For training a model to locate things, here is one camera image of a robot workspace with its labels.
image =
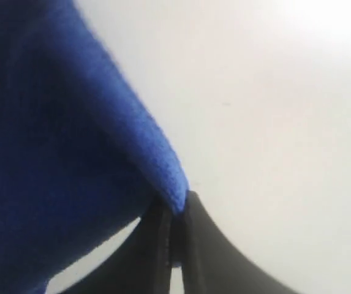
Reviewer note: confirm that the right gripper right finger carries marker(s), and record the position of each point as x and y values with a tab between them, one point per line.
210	263

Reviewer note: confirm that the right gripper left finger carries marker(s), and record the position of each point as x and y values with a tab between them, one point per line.
142	263

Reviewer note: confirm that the blue towel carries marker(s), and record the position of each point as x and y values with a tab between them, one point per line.
80	155

